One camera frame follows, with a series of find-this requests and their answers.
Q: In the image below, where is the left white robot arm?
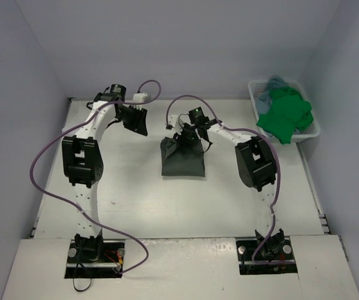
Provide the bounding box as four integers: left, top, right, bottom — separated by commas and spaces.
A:
61, 84, 152, 263

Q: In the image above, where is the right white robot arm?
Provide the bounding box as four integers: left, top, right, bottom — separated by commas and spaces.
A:
165, 107, 284, 265

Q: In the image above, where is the green t shirt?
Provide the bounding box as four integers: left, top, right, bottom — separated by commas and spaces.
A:
257, 86, 313, 144

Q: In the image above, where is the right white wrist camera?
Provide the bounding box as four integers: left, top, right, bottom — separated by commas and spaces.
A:
165, 114, 184, 134

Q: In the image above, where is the grey t shirt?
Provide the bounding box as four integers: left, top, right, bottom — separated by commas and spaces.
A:
160, 137, 205, 177

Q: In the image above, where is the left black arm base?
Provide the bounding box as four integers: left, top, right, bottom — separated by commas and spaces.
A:
64, 240, 125, 293

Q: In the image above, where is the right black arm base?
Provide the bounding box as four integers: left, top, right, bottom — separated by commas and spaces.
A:
235, 239, 298, 276

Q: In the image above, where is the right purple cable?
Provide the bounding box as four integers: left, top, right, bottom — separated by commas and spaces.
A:
165, 94, 282, 266

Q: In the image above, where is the teal cloth in basket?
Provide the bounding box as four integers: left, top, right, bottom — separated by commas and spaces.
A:
257, 76, 289, 115

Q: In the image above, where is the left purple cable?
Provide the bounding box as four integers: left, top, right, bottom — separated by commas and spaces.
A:
29, 79, 163, 275

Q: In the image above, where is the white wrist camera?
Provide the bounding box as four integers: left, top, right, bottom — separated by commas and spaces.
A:
132, 92, 151, 103
165, 114, 184, 134

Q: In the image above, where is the purple cable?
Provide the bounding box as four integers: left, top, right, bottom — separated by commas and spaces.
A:
29, 79, 163, 275
165, 94, 282, 266

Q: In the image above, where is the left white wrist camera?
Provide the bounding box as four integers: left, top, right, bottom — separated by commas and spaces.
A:
132, 92, 151, 103

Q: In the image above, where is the white plastic basket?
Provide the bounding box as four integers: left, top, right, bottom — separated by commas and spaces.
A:
247, 78, 320, 143

